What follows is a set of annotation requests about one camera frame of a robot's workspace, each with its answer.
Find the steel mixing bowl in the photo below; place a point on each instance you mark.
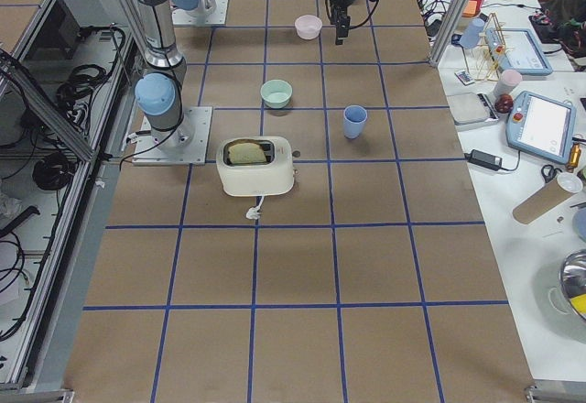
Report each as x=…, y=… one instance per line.
x=572, y=283

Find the light blue cup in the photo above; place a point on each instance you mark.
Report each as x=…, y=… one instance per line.
x=354, y=120

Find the grey digital scale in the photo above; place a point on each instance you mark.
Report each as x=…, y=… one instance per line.
x=471, y=110

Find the aluminium side rail frame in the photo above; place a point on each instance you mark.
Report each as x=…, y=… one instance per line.
x=66, y=66

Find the pink cup on side table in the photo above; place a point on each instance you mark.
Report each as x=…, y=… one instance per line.
x=506, y=83

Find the red apple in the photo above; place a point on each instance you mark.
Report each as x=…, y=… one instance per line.
x=504, y=104

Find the gold wire rack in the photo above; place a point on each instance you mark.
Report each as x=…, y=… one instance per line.
x=484, y=61

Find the bread slice in toaster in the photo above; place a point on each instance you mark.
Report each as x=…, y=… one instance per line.
x=246, y=153

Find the aluminium frame post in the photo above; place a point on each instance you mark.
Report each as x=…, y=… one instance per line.
x=446, y=30

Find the black power adapter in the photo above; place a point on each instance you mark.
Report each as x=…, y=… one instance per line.
x=484, y=160

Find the orange sticky notes block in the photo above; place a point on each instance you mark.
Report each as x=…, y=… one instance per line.
x=472, y=8

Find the pink bowl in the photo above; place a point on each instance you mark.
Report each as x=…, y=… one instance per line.
x=308, y=27

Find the far teach pendant tablet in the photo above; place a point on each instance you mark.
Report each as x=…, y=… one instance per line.
x=517, y=49

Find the cardboard tube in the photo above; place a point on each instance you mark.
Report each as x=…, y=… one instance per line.
x=552, y=194

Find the teach pendant tablet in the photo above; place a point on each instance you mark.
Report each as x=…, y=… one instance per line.
x=541, y=126
x=517, y=49

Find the white toaster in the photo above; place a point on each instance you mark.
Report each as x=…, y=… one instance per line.
x=275, y=177

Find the white toaster cord plug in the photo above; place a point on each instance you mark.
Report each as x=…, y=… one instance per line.
x=254, y=213

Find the mint green bowl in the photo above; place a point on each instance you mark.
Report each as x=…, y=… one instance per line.
x=276, y=93

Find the blue cup on rack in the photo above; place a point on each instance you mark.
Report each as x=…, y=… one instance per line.
x=472, y=34

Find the near teach pendant tablet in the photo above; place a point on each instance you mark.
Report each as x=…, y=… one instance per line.
x=541, y=126

